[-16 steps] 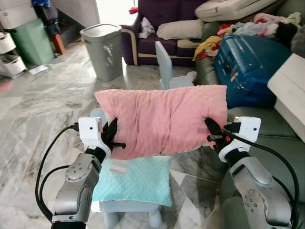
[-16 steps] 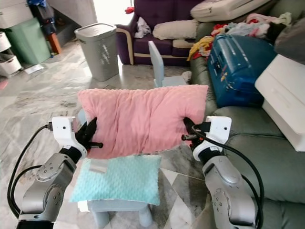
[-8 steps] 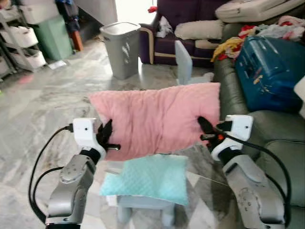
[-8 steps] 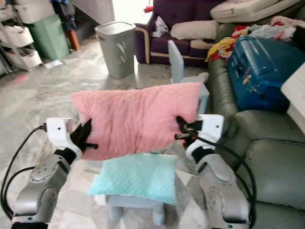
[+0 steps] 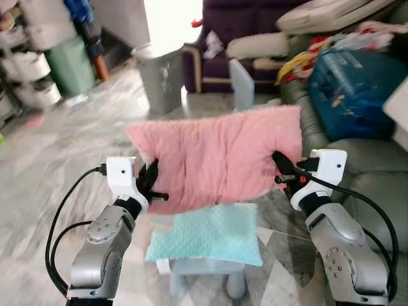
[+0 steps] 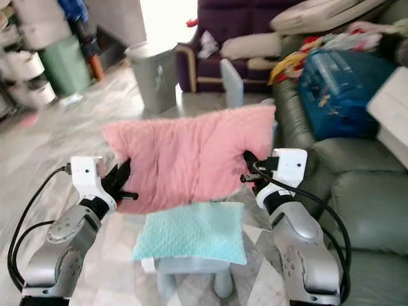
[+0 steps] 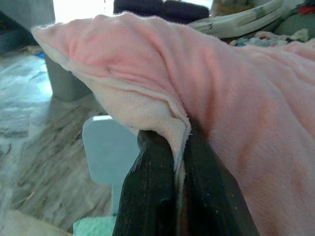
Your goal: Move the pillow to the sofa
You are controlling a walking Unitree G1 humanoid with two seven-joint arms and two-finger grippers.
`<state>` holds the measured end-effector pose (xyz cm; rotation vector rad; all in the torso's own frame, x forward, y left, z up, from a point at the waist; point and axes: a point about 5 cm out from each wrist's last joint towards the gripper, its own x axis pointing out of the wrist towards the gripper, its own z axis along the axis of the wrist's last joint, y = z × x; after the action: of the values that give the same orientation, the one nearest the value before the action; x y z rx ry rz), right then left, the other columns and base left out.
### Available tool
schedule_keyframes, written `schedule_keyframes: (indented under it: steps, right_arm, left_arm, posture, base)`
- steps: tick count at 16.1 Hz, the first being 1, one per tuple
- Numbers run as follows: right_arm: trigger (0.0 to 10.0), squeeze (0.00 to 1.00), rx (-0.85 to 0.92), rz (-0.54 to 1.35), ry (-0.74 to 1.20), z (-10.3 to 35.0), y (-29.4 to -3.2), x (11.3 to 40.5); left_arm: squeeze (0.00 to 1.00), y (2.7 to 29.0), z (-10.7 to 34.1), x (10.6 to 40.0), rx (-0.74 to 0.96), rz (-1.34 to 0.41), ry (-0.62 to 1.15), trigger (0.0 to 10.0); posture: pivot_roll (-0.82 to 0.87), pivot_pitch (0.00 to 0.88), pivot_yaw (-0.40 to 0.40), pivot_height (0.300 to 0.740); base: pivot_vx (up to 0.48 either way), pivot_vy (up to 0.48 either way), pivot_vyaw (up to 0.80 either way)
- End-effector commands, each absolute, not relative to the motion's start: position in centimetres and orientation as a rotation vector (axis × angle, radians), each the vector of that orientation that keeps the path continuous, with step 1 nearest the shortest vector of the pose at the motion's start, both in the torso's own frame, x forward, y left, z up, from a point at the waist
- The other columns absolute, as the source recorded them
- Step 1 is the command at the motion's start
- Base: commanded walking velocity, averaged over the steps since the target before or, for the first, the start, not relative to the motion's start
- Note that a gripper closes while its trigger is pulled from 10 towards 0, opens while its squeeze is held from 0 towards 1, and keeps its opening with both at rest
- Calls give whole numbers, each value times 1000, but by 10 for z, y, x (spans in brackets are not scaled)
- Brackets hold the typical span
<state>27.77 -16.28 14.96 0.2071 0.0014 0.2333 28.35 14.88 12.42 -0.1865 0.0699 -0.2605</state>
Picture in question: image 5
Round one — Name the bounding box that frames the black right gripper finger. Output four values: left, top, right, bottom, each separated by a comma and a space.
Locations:
272, 151, 298, 178

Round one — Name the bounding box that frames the pink fluffy pillow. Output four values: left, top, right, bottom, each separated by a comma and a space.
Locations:
125, 105, 303, 214

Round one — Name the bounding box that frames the teal dotted pillow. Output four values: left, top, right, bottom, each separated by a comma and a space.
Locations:
145, 203, 263, 267

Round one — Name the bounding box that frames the green leather sofa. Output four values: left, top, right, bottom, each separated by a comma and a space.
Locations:
280, 0, 408, 306

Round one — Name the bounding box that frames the cream pillow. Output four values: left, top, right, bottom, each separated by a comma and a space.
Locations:
226, 32, 291, 61

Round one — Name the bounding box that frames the purple sofa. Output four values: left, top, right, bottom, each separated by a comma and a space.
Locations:
182, 0, 339, 94

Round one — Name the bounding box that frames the grey laundry basket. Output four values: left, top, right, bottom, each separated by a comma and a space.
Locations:
133, 43, 186, 115

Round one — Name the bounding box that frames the light blue child chair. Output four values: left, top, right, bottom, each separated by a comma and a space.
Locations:
150, 214, 256, 302
228, 59, 256, 112

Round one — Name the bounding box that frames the yellow garment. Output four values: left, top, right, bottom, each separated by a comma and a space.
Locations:
275, 51, 319, 85

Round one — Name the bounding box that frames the blue suitcase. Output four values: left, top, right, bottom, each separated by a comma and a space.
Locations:
308, 48, 408, 142

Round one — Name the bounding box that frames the green bin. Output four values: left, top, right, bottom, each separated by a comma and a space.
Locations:
45, 36, 96, 98

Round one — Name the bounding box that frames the white cloth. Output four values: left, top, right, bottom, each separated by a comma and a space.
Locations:
204, 32, 224, 59

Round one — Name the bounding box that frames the colourful clothes pile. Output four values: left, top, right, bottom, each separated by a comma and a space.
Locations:
306, 21, 408, 57

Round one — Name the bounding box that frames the large beige cushion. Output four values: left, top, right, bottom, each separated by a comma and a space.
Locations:
275, 0, 399, 36

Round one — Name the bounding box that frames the storage rack with white bins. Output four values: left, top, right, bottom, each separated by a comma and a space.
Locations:
0, 0, 64, 122

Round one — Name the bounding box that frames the white storage box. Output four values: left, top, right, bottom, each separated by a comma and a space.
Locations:
19, 0, 77, 48

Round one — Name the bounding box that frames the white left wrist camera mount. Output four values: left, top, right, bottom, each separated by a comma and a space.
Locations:
105, 156, 149, 212

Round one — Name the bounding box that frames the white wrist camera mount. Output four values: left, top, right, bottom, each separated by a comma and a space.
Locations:
291, 149, 348, 211
105, 156, 149, 212

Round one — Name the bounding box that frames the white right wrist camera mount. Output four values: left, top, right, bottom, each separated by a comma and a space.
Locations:
291, 149, 348, 211

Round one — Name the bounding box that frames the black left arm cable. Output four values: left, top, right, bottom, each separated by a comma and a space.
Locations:
50, 220, 96, 297
45, 164, 106, 297

